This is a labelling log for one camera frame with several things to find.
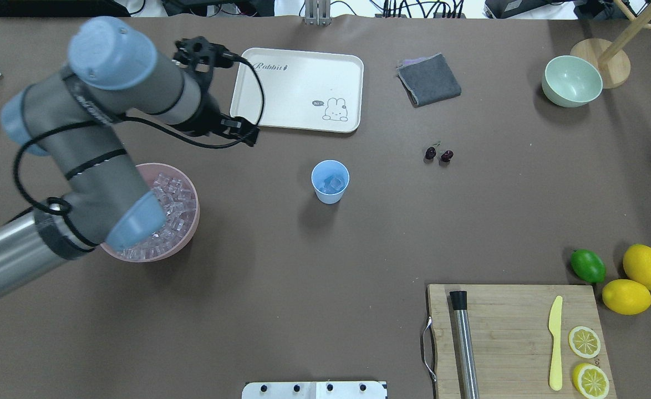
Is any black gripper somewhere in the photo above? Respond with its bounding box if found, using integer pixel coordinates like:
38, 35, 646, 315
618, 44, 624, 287
184, 94, 260, 147

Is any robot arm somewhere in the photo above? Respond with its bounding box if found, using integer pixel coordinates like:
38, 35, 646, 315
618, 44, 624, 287
0, 16, 261, 298

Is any pile of clear ice cubes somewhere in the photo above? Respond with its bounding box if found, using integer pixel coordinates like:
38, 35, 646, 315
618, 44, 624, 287
119, 172, 198, 262

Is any light blue cup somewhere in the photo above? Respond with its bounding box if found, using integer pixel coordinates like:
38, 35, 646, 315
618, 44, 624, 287
311, 160, 350, 204

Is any wooden cup stand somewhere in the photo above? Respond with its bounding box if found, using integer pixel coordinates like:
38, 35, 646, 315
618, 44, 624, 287
569, 1, 651, 89

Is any cream rabbit tray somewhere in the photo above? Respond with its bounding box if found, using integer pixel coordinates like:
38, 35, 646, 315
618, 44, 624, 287
230, 48, 364, 134

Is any pink bowl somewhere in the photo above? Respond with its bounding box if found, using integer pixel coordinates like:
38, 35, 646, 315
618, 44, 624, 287
100, 162, 200, 263

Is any grey folded cloth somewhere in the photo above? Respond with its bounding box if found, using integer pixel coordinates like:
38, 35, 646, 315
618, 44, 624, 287
396, 53, 462, 107

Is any dark red cherry left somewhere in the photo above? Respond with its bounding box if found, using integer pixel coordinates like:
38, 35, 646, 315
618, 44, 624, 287
424, 146, 437, 161

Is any mint green bowl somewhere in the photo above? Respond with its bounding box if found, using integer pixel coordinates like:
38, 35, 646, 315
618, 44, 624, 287
541, 55, 603, 108

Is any wooden cutting board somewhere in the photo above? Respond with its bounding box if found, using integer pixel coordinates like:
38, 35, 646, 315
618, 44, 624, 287
426, 284, 617, 398

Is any steel muddler black tip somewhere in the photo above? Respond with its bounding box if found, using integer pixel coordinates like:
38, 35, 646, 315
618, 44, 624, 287
450, 290, 480, 398

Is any yellow plastic knife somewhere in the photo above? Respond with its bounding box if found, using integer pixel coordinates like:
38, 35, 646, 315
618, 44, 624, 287
548, 295, 563, 392

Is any green lime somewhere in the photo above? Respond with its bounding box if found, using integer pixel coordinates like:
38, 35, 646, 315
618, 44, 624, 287
571, 248, 607, 284

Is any lemon half upper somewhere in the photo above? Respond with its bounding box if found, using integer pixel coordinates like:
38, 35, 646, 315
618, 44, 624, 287
567, 326, 602, 359

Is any lemon half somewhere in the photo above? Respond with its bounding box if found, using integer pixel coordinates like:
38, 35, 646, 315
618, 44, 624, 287
567, 326, 602, 359
572, 363, 611, 398

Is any yellow lemon lower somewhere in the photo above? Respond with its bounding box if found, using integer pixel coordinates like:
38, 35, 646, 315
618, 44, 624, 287
602, 279, 651, 315

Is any yellow lemon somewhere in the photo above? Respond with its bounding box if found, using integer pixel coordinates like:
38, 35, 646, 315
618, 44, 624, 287
602, 279, 651, 315
622, 243, 651, 290

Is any yellow lemon upper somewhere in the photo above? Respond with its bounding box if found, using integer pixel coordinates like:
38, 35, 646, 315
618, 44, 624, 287
622, 243, 651, 290

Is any lemon half lower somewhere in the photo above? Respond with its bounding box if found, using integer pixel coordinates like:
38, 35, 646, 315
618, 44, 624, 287
572, 363, 611, 398

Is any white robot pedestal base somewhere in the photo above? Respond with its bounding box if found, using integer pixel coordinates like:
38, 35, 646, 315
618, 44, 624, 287
241, 381, 388, 398

